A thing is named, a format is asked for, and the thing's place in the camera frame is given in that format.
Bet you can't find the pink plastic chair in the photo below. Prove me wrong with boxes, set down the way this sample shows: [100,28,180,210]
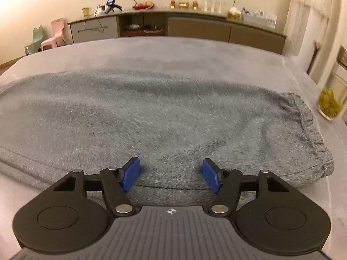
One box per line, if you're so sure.
[41,18,68,51]

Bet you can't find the glass jar with yellow contents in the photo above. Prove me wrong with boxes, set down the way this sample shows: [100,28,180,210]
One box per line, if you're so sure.
[317,46,347,122]

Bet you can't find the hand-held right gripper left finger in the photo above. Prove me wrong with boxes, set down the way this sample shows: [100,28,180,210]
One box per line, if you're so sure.
[51,156,141,218]

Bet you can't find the green plastic chair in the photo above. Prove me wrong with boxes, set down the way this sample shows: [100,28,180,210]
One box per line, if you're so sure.
[25,25,46,56]

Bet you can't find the white storage box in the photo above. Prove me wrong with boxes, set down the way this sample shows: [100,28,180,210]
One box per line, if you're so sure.
[242,8,277,29]

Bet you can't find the yellow tissue box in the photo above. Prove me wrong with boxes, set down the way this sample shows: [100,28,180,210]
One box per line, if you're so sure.
[227,6,242,20]

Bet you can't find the white curtain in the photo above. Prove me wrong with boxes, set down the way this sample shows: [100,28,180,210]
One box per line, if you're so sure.
[282,0,345,73]

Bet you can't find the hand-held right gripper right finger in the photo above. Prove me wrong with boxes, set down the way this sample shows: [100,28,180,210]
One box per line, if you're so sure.
[202,158,287,218]

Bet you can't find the long grey sideboard cabinet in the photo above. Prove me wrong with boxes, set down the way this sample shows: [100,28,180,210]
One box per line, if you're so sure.
[67,8,287,55]

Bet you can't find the clear glassware set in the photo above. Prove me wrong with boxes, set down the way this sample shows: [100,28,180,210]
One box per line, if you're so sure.
[201,0,226,12]

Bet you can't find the grey fleece pants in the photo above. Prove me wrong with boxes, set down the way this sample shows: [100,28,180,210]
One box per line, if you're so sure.
[0,68,334,190]

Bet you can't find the hand-held gripper on sideboard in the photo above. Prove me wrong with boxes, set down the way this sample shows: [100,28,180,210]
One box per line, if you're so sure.
[104,0,123,14]

